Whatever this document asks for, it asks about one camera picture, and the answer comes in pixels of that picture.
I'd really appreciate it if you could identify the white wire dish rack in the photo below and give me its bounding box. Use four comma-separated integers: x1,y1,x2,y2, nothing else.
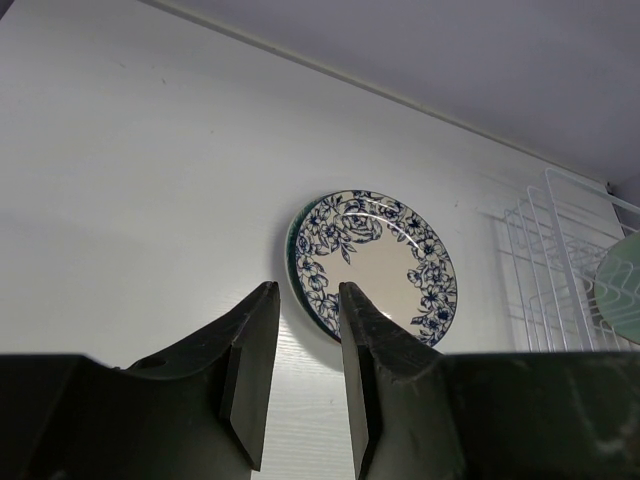
486,168,639,353

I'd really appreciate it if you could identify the light green plate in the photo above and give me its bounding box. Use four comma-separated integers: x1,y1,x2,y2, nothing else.
594,232,639,344

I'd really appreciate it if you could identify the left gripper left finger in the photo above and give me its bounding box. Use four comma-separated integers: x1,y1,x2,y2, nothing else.
114,282,280,471

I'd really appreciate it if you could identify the blue white floral plate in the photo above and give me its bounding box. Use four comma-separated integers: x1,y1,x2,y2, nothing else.
294,190,458,347

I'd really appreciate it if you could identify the red teal floral plate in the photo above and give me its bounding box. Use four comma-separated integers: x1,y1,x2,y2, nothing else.
284,196,341,344

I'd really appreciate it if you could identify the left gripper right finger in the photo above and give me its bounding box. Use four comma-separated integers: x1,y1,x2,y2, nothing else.
339,282,450,479

